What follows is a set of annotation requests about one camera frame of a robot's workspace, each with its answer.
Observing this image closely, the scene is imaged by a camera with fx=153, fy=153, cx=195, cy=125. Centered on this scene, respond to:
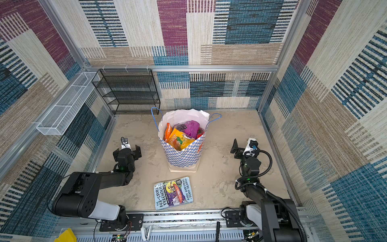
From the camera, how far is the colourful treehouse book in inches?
31.1

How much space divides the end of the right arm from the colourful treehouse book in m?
0.30

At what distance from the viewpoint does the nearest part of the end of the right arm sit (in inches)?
25.2
